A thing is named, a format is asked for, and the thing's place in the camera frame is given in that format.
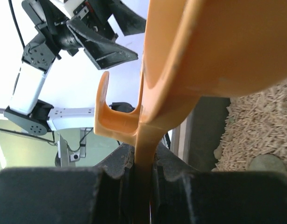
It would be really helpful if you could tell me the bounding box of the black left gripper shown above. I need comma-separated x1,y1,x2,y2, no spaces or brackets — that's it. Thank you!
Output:
22,0,146,70

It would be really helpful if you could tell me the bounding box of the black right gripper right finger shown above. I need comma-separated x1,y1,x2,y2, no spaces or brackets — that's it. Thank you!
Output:
151,144,287,224

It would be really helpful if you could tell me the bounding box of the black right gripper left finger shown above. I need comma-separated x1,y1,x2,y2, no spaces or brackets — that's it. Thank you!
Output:
0,144,134,224

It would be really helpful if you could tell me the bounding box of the dark translucent litter box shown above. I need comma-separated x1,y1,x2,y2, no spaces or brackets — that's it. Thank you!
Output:
170,77,287,173

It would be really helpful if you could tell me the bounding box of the yellow plastic litter scoop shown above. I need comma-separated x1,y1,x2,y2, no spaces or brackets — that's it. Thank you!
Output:
94,0,287,224

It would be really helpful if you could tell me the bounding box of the green litter clump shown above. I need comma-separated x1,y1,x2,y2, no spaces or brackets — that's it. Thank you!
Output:
247,154,287,174

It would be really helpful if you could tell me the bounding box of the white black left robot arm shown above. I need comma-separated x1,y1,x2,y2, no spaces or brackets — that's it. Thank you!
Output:
4,0,146,138

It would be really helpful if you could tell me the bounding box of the black left camera cable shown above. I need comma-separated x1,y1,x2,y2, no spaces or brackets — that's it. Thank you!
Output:
7,0,26,47

